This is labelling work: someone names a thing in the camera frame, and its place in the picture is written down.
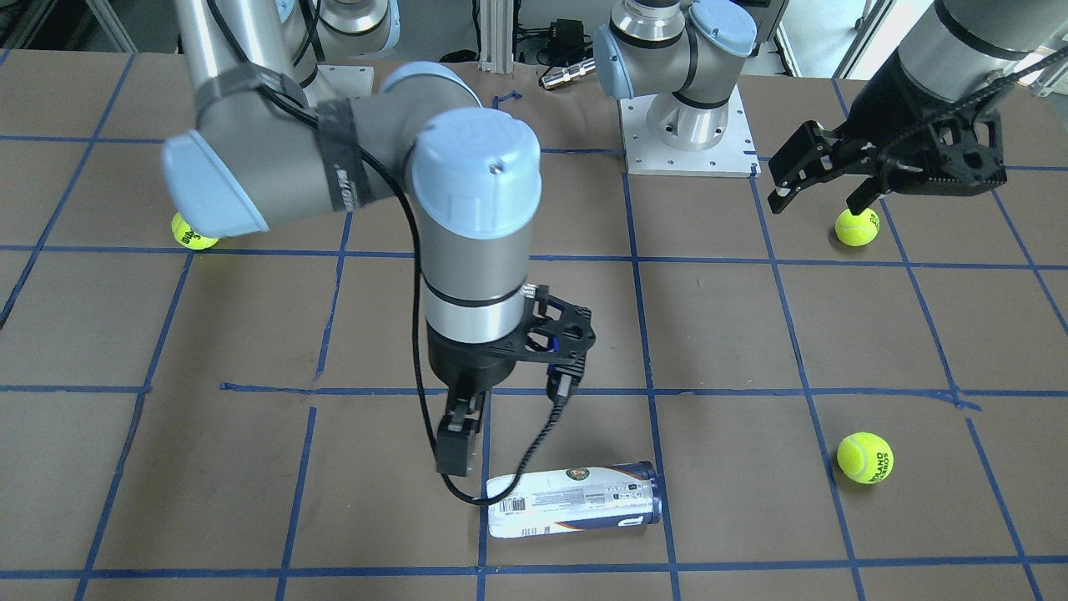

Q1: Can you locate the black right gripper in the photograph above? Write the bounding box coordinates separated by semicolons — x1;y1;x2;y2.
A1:
427;334;518;477

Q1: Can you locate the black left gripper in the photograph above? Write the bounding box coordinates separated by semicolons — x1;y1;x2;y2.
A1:
769;54;1006;216

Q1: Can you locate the white blue tennis ball can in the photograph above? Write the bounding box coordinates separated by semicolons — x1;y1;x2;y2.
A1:
487;461;662;539

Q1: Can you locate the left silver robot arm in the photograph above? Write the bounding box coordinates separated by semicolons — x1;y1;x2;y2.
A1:
592;1;1065;215

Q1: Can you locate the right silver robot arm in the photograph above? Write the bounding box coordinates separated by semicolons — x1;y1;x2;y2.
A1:
163;1;548;476

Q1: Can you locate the yellow tennis ball mid table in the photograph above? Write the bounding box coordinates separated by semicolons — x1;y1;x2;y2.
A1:
834;208;881;247

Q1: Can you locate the yellow tennis ball by base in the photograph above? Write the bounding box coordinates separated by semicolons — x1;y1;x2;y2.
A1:
170;213;219;251

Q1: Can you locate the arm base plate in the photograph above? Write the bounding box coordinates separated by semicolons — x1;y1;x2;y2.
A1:
617;88;761;178
305;64;375;105

